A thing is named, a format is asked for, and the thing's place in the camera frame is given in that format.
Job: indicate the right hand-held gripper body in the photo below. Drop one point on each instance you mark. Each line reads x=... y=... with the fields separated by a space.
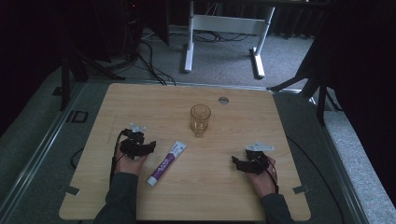
x=256 y=161

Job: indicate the black rectangular floor frame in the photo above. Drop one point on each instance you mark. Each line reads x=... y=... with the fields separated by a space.
x=77 y=116

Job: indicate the black tripod stand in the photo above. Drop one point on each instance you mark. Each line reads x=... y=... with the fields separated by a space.
x=314 y=81
x=71 y=65

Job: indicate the metal floor rail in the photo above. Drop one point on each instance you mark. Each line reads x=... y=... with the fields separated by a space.
x=37 y=155

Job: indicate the grey tape strip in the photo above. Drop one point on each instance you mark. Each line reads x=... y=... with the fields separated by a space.
x=300 y=189
x=69 y=189

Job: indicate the person's left hand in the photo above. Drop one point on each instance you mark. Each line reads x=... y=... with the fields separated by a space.
x=130 y=165

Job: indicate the grey round table grommet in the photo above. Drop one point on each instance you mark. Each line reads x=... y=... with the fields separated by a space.
x=223 y=100

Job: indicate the white and purple toothpaste tube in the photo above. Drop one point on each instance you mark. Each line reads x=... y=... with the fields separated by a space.
x=166 y=164

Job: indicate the clear amber glass cup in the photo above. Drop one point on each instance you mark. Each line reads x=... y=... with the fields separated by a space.
x=200 y=119

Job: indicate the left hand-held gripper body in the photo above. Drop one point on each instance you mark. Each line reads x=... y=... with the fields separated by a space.
x=133 y=146

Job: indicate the white metal desk frame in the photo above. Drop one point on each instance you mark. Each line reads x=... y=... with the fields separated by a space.
x=224 y=24

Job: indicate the person's right hand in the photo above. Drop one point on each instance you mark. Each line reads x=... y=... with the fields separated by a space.
x=264 y=182

